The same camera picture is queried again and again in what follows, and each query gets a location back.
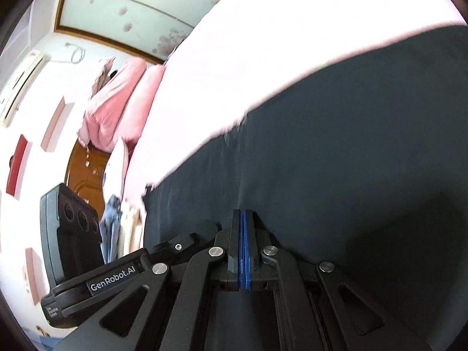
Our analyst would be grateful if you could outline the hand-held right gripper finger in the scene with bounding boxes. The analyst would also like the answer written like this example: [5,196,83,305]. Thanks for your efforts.
[244,209,432,351]
[55,209,244,351]

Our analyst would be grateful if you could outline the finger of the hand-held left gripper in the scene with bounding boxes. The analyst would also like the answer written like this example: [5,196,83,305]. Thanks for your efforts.
[144,219,222,264]

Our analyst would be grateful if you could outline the green and black hooded jacket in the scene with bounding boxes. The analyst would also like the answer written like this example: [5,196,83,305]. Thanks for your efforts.
[141,25,468,351]

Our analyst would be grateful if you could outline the folded blue jeans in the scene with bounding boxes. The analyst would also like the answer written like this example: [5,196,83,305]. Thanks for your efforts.
[99,195,123,264]

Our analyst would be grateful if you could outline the folded cream garment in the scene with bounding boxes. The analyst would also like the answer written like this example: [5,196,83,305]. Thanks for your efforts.
[119,205,147,260]

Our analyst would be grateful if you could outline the wooden headboard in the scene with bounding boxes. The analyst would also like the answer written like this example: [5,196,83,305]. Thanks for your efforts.
[64,137,112,227]

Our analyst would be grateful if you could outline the white printed cushion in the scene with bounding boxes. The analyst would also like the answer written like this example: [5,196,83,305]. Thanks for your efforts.
[103,138,129,198]

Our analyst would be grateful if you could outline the folded pink quilt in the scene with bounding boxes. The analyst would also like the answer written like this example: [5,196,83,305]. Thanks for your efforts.
[78,58,167,153]

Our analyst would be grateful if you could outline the white air conditioner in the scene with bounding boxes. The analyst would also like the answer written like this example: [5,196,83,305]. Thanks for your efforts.
[0,52,48,128]

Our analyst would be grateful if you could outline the pink lace-trimmed pillow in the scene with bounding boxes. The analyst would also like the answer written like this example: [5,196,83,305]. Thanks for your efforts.
[89,56,118,99]

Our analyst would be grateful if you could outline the pink bed blanket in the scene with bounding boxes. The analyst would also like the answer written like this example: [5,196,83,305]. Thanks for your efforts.
[122,0,468,209]

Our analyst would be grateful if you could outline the floral wardrobe doors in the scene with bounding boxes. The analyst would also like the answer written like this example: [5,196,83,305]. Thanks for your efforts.
[54,0,257,64]

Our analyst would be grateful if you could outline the pink wall frame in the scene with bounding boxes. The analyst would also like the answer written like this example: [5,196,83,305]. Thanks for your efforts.
[40,97,74,152]
[25,248,46,306]

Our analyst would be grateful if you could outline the red wall frame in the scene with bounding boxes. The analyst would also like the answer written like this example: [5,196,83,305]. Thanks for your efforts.
[5,135,29,198]

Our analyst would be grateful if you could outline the white air conditioner hose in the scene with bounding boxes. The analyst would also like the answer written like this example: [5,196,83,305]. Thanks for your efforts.
[65,42,86,64]

